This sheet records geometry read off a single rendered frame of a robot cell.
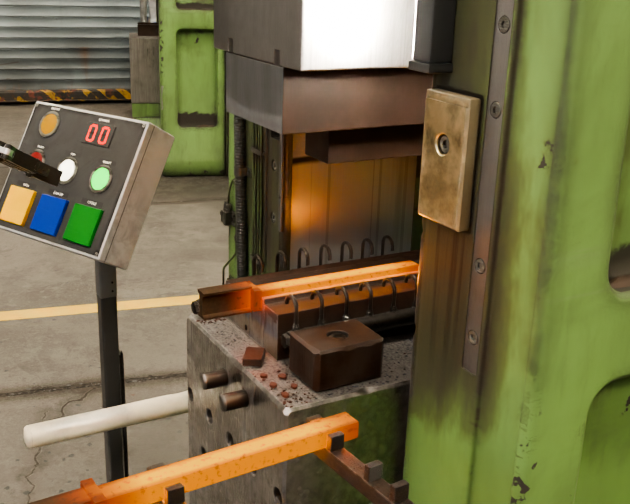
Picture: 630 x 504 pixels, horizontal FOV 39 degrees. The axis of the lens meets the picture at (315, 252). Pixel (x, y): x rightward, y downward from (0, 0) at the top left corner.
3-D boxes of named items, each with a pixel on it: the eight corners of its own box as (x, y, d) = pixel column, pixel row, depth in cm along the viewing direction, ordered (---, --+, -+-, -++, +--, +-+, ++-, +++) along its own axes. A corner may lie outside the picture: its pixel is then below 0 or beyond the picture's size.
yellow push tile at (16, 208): (20, 225, 177) (34, 190, 177) (-3, 218, 181) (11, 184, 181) (27, 228, 178) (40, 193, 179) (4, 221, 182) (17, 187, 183)
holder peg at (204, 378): (204, 393, 138) (204, 377, 137) (198, 385, 140) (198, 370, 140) (228, 387, 140) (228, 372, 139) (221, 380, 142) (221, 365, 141)
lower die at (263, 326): (277, 360, 137) (278, 310, 134) (225, 314, 153) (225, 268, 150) (488, 316, 156) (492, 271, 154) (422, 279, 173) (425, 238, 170)
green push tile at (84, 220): (87, 246, 166) (101, 209, 166) (61, 238, 170) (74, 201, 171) (94, 249, 167) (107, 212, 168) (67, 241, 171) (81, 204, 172)
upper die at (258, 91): (281, 135, 125) (283, 67, 122) (225, 111, 142) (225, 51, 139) (508, 117, 145) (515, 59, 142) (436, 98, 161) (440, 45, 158)
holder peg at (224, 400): (224, 415, 132) (224, 399, 131) (217, 407, 134) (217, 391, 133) (249, 409, 134) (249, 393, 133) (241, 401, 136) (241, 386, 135)
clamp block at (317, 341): (314, 394, 127) (316, 353, 125) (287, 370, 134) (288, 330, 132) (384, 377, 132) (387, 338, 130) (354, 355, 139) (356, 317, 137)
